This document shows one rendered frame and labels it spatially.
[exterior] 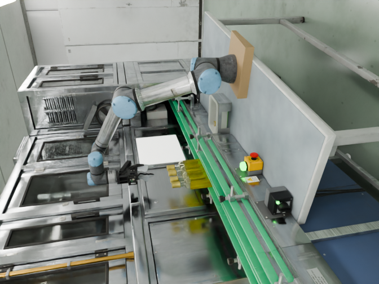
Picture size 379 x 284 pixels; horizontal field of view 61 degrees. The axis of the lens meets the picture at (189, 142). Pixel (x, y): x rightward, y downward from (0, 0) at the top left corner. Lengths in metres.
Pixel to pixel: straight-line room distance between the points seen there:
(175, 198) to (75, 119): 1.24
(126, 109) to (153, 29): 3.86
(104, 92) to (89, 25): 2.75
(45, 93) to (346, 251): 2.22
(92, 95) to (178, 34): 2.99
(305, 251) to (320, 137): 0.41
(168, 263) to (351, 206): 0.84
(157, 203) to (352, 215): 0.97
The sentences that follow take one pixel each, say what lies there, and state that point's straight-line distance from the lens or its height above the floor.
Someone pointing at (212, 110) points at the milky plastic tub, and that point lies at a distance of 2.09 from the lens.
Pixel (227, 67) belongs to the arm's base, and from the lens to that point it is 1.70.
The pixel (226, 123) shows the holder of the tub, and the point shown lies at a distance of 1.98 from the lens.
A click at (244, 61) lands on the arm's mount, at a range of 1.61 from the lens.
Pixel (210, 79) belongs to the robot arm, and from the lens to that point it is 1.54.
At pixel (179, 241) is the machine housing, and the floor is 1.17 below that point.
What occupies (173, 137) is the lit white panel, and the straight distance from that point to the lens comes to 2.50.
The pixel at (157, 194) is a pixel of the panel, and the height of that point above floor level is 1.23.
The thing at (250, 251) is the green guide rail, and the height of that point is 0.95.
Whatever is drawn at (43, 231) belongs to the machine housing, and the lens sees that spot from 1.89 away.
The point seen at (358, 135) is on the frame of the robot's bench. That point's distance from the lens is 1.27.
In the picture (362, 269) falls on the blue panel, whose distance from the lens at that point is 1.31.
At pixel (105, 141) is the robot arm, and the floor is 1.49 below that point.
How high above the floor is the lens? 1.38
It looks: 11 degrees down
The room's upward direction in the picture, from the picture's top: 96 degrees counter-clockwise
